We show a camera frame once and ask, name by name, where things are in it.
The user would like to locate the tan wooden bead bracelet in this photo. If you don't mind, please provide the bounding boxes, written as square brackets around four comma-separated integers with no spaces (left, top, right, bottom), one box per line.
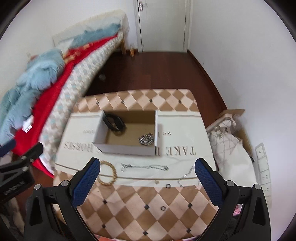
[96,160,117,186]

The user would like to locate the thin silver chain necklace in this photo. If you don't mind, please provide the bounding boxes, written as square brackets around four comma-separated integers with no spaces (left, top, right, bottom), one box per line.
[120,163,170,172]

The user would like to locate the thin silver pendant chain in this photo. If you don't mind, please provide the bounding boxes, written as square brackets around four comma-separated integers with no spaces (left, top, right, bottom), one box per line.
[154,165,202,188]

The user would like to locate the black watch strap bracelet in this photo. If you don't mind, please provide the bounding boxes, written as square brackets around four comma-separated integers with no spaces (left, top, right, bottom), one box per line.
[102,111,127,133]

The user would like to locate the thick silver chain bracelet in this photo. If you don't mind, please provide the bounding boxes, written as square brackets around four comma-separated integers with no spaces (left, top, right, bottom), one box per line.
[138,132,155,147]

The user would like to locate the light blue fluffy blanket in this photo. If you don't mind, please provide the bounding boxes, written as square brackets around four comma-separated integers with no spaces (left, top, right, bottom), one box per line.
[1,23,121,145]

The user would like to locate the white power strip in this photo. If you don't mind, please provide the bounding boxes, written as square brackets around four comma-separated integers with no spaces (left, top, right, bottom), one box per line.
[257,156,272,208]

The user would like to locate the white patterned bag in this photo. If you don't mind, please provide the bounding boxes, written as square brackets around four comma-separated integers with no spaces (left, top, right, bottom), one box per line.
[206,114,256,187]

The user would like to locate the red blanket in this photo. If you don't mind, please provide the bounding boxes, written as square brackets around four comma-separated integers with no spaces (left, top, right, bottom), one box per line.
[11,36,117,179]

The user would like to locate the beige argyle printed tablecloth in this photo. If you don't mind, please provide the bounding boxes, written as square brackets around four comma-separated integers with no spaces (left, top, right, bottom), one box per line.
[52,88,220,240]

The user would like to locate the white pillow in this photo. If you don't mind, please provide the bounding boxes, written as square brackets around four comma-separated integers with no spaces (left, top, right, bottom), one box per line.
[52,9,130,47]

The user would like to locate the white cardboard box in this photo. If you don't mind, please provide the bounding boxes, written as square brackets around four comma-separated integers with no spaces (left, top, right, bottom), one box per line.
[92,110,159,156]

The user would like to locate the white door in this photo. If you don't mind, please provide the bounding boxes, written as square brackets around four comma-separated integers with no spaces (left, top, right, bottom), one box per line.
[134,1,191,52]

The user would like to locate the white wall socket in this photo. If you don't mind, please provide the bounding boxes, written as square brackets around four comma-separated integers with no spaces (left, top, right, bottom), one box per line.
[255,143,266,159]

